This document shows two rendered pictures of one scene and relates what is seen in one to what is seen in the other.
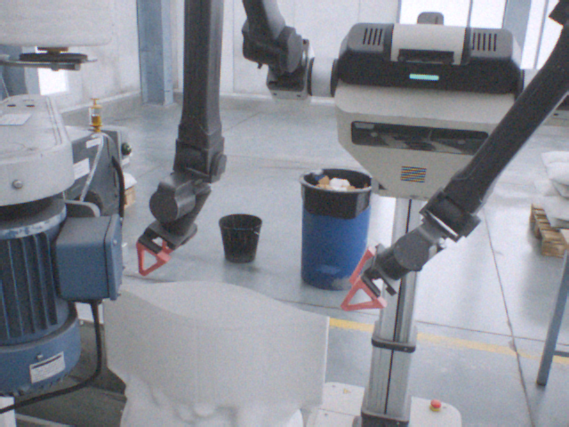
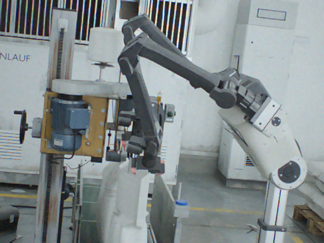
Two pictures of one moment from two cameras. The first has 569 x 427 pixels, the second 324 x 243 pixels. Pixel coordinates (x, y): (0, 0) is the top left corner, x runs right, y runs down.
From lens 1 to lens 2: 2.44 m
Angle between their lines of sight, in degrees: 66
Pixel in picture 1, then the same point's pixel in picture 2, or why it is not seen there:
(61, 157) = (72, 85)
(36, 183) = (62, 89)
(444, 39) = not seen: hidden behind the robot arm
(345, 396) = not seen: outside the picture
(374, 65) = not seen: hidden behind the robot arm
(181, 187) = (122, 114)
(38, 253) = (62, 109)
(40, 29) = (89, 55)
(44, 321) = (60, 128)
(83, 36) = (97, 58)
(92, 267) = (68, 116)
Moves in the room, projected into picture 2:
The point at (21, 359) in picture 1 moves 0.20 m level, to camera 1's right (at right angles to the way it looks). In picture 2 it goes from (54, 136) to (62, 145)
